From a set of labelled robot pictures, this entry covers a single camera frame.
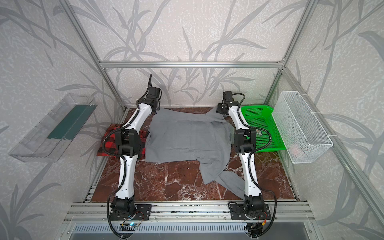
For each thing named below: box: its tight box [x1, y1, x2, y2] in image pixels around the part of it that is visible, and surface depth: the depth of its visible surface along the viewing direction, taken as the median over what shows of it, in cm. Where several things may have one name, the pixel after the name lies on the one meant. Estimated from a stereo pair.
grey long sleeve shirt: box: [145, 107, 246, 200], surface depth 99 cm
